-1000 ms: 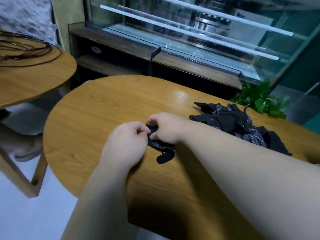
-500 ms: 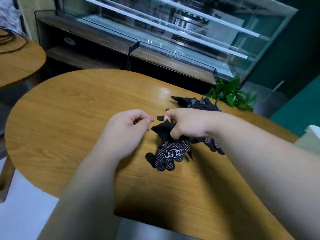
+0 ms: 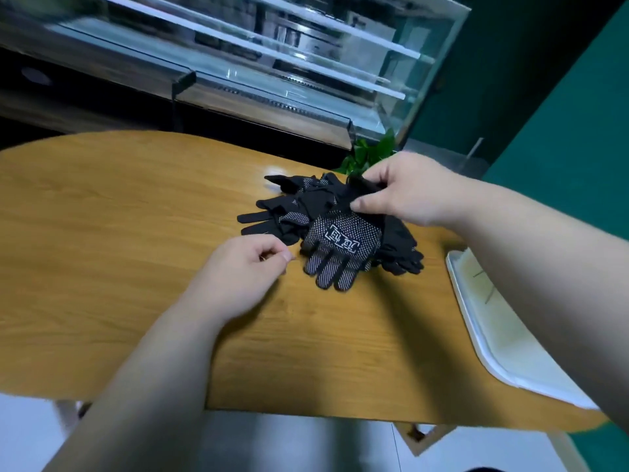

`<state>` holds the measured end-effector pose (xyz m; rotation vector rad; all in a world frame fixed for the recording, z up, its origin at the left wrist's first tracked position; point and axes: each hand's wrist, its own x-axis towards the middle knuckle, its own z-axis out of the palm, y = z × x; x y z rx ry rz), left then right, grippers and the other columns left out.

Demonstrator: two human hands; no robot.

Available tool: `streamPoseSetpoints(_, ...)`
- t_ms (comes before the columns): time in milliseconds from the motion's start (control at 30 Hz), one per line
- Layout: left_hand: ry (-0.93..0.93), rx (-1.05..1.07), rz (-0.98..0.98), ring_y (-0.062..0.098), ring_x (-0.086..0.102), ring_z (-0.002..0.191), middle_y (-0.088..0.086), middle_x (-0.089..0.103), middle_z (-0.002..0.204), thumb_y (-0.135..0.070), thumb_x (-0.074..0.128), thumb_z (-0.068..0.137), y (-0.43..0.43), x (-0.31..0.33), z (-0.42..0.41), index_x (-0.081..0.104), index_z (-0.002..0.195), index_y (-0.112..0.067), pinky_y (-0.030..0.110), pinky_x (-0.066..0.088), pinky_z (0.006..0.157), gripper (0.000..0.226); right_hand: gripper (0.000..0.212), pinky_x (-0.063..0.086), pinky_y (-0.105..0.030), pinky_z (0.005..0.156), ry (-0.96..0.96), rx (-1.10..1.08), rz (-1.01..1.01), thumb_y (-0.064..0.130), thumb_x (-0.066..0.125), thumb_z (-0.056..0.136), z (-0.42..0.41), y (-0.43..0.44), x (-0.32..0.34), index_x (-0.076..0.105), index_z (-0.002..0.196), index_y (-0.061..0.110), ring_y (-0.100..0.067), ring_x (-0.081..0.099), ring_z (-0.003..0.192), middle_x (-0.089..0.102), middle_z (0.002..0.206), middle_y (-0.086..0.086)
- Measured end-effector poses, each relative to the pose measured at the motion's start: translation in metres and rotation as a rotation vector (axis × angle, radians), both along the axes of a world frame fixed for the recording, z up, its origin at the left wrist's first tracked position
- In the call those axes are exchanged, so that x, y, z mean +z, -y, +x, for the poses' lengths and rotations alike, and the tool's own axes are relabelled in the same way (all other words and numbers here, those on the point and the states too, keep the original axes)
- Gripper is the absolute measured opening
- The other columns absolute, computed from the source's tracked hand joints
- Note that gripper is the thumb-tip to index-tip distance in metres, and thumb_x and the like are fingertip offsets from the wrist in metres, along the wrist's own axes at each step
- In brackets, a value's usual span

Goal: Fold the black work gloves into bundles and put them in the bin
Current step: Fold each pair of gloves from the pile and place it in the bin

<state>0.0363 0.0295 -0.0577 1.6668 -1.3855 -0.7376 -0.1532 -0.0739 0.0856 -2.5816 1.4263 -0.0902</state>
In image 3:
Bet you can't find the person's right hand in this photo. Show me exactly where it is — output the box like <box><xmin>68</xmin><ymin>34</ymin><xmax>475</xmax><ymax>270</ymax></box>
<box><xmin>349</xmin><ymin>151</ymin><xmax>475</xmax><ymax>229</ymax></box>

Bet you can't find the person's left hand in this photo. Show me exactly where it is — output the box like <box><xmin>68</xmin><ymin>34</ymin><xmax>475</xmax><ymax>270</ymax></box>
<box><xmin>181</xmin><ymin>234</ymin><xmax>296</xmax><ymax>331</ymax></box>

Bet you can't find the black white-dotted work glove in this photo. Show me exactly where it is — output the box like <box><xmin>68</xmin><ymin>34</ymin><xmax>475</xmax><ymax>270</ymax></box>
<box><xmin>300</xmin><ymin>175</ymin><xmax>385</xmax><ymax>292</ymax></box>

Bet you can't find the person's right forearm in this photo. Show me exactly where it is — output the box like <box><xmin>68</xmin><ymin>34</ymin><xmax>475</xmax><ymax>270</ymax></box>
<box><xmin>449</xmin><ymin>180</ymin><xmax>629</xmax><ymax>434</ymax></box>

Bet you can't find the person's left forearm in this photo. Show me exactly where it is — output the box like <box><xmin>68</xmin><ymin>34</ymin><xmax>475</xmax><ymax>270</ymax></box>
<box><xmin>43</xmin><ymin>296</ymin><xmax>233</xmax><ymax>472</ymax></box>

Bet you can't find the green leafy plant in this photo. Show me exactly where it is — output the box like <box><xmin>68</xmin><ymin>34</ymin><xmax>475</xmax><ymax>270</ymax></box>
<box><xmin>333</xmin><ymin>128</ymin><xmax>397</xmax><ymax>175</ymax></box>

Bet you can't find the glass display case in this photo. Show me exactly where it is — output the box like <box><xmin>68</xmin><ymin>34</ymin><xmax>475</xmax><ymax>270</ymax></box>
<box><xmin>0</xmin><ymin>0</ymin><xmax>472</xmax><ymax>151</ymax></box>

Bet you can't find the white plastic tray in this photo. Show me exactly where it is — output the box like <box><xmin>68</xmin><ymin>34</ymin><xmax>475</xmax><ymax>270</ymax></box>
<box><xmin>445</xmin><ymin>247</ymin><xmax>601</xmax><ymax>411</ymax></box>

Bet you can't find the wooden table leg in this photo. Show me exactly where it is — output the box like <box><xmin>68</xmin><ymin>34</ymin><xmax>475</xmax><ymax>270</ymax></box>
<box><xmin>53</xmin><ymin>399</ymin><xmax>93</xmax><ymax>435</ymax></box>
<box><xmin>392</xmin><ymin>422</ymin><xmax>459</xmax><ymax>458</ymax></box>
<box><xmin>546</xmin><ymin>429</ymin><xmax>593</xmax><ymax>472</ymax></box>

